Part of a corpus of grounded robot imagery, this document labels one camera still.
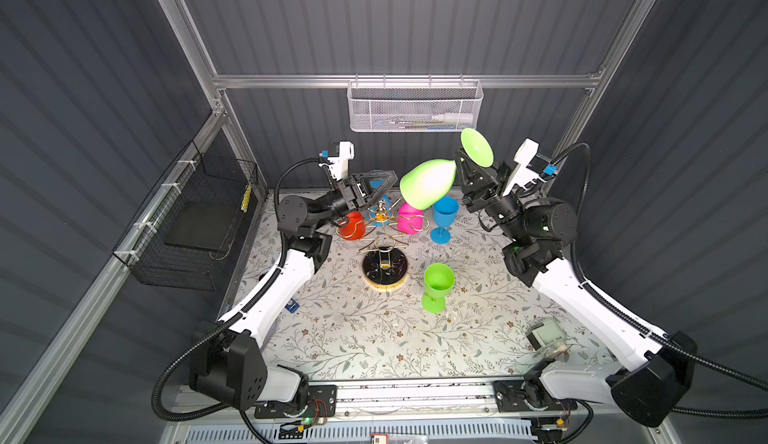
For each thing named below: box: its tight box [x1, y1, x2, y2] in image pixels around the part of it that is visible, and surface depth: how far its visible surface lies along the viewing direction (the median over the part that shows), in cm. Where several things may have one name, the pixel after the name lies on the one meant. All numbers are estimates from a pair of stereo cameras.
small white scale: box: [526, 319, 570, 359], surface depth 80 cm
